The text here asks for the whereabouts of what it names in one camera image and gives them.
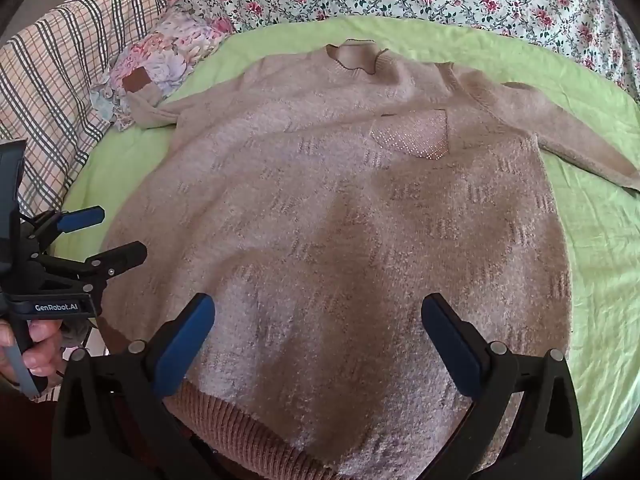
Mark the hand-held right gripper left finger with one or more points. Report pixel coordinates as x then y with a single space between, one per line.
182 345

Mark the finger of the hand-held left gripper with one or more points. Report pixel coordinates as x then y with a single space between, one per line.
122 255
82 217

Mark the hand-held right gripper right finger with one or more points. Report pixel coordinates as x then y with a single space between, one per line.
452 345

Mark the pink knitted sweater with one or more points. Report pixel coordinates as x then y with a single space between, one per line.
325 210

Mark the person's left hand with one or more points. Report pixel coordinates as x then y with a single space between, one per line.
44 347

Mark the plaid quilt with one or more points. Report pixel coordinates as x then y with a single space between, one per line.
65 60

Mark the light green bed sheet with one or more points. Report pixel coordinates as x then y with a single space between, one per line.
600 260

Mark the pale floral pillow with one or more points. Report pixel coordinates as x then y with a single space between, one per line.
170 45

